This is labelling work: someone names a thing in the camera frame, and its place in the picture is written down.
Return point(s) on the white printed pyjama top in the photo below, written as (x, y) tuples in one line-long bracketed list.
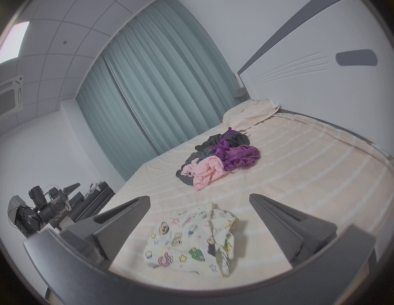
[(184, 243)]

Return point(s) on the purple garment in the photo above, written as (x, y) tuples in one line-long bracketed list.
[(241, 156)]

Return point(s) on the grey bedside table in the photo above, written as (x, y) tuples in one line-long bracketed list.
[(240, 92)]

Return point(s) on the blue-green curtain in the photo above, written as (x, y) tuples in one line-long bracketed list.
[(171, 75), (114, 122)]

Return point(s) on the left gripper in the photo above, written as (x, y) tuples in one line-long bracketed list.
[(59, 199)]

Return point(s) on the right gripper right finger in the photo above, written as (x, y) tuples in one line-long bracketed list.
[(286, 230)]

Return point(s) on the pink garment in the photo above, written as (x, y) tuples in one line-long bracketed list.
[(206, 172)]

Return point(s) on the grey garment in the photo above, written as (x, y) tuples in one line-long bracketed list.
[(186, 178)]

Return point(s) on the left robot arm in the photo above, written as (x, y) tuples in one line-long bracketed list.
[(25, 214)]

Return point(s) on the cream pillow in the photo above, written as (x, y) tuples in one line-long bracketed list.
[(251, 113)]

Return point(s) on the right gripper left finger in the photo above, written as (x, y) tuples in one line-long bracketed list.
[(120, 224)]

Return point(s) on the bed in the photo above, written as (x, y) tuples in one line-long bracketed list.
[(295, 170)]

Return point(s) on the black garment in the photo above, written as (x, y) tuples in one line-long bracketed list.
[(238, 138)]

